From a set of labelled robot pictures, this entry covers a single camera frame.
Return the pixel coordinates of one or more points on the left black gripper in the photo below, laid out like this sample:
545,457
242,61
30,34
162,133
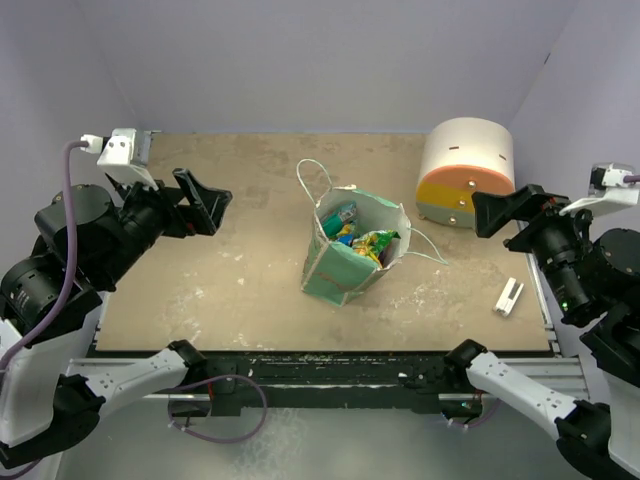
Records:
203,215

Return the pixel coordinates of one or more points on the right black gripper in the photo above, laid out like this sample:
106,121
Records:
531,202

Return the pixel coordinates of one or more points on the green yellow candy packet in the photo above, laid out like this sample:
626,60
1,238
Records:
373,243

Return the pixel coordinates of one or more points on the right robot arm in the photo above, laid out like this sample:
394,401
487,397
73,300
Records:
595,283

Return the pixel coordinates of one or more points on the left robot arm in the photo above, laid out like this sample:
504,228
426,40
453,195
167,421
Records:
86,244

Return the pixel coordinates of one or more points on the round mini drawer cabinet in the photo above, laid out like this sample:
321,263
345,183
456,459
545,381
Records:
462,156

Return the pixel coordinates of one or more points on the small white plastic block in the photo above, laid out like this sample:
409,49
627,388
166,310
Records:
508,297

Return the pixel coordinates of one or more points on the teal mint candy packet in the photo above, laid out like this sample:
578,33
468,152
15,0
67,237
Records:
333,222

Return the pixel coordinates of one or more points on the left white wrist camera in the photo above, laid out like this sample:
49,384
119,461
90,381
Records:
123,156

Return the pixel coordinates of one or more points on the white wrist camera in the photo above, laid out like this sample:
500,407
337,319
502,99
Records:
123,156
602,187

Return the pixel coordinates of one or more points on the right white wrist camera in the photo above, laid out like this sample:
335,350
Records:
602,187

